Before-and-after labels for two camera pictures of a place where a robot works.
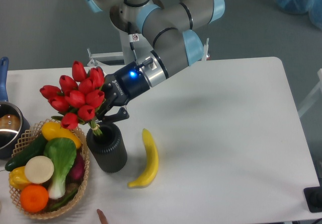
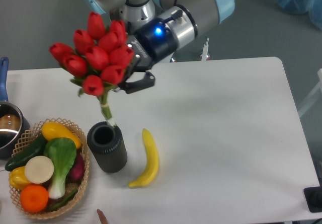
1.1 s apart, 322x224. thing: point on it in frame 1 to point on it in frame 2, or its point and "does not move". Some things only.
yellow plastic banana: [152, 163] does not move
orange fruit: [34, 199] does not move
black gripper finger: [122, 114] to [148, 80]
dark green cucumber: [36, 149] does not move
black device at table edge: [313, 197] does not move
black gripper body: [121, 87] to [153, 42]
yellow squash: [51, 130] does not move
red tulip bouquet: [77, 98] to [97, 58]
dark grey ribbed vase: [108, 149] does not move
